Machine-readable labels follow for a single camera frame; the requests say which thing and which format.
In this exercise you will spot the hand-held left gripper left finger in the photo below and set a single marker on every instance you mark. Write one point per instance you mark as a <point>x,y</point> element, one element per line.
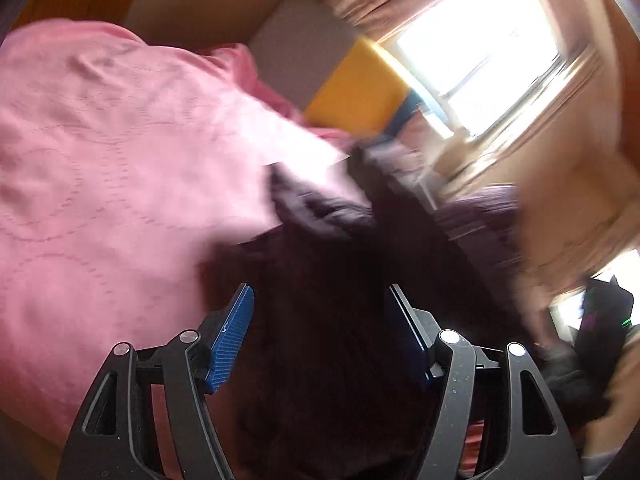
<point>232,330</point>

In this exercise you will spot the purple quilted jacket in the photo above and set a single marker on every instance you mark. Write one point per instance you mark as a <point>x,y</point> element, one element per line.
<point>325,335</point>

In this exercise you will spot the bright window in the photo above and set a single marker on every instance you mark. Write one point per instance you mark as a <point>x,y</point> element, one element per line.
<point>475,50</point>

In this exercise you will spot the light pink curtain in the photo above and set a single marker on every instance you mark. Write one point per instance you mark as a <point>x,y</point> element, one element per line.
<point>365,2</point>

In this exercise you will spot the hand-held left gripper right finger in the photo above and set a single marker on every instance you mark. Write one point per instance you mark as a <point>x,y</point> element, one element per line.
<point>412,340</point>

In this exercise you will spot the grey yellow blue headboard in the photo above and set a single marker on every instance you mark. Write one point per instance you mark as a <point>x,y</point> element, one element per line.
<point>350,85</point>

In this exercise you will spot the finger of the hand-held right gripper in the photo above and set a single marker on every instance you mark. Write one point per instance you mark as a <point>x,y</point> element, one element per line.
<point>572,385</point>

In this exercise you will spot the pink dotted bedspread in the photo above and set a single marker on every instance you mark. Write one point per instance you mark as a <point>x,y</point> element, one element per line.
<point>100,160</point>

